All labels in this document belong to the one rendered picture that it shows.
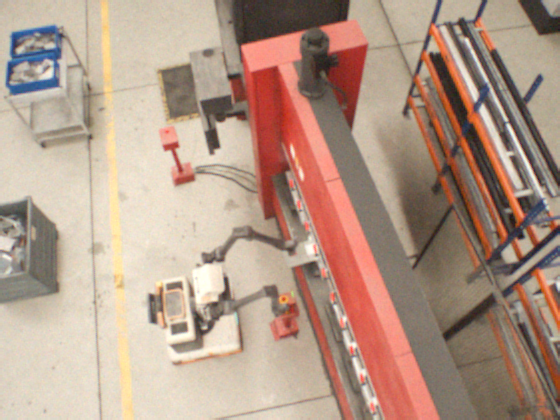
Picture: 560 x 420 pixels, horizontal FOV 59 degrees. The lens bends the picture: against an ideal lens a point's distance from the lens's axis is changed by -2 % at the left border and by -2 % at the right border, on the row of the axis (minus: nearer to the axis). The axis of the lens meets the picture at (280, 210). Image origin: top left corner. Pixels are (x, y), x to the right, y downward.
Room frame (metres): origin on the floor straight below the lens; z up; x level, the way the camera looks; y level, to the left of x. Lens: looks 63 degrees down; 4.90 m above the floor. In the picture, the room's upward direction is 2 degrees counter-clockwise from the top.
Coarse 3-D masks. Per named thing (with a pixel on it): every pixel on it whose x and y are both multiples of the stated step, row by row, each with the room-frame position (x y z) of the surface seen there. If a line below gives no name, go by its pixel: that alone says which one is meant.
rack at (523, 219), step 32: (480, 32) 3.61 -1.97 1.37; (448, 64) 3.21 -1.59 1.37; (416, 96) 3.70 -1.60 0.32; (480, 96) 2.64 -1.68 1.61; (480, 128) 2.47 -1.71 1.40; (448, 160) 2.63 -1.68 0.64; (448, 192) 2.43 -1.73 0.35; (512, 192) 1.85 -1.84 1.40; (544, 192) 1.85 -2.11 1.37; (480, 224) 1.90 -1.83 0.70
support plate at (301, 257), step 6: (312, 240) 1.67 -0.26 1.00; (300, 246) 1.62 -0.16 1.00; (300, 252) 1.57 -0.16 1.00; (288, 258) 1.52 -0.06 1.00; (294, 258) 1.51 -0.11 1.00; (300, 258) 1.51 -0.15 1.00; (306, 258) 1.51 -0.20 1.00; (312, 258) 1.51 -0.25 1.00; (318, 258) 1.51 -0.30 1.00; (288, 264) 1.46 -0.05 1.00; (294, 264) 1.46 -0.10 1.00; (300, 264) 1.46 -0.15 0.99
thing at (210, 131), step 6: (198, 102) 2.67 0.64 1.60; (204, 120) 2.49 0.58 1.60; (210, 120) 2.51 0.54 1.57; (204, 126) 2.43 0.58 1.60; (210, 126) 2.45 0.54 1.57; (204, 132) 2.39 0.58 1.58; (210, 132) 2.41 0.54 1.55; (216, 132) 2.43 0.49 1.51; (210, 138) 2.39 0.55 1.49; (216, 138) 2.43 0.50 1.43; (210, 144) 2.39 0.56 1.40; (216, 144) 2.43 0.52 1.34; (210, 150) 2.39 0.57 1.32
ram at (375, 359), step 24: (288, 120) 2.23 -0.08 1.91; (288, 144) 2.23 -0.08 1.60; (312, 168) 1.73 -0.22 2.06; (312, 192) 1.69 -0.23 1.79; (312, 216) 1.65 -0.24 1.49; (336, 240) 1.26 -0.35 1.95; (336, 264) 1.19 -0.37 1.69; (360, 288) 0.89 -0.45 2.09; (360, 312) 0.82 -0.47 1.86; (360, 336) 0.73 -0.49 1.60; (384, 360) 0.50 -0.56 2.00; (384, 384) 0.40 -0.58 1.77; (384, 408) 0.29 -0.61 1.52
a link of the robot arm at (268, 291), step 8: (264, 288) 1.12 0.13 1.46; (272, 288) 1.12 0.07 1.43; (248, 296) 1.09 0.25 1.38; (256, 296) 1.07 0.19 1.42; (264, 296) 1.06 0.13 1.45; (272, 296) 1.07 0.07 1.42; (232, 304) 1.06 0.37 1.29; (240, 304) 1.05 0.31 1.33; (224, 312) 1.01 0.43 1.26; (232, 312) 1.01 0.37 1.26
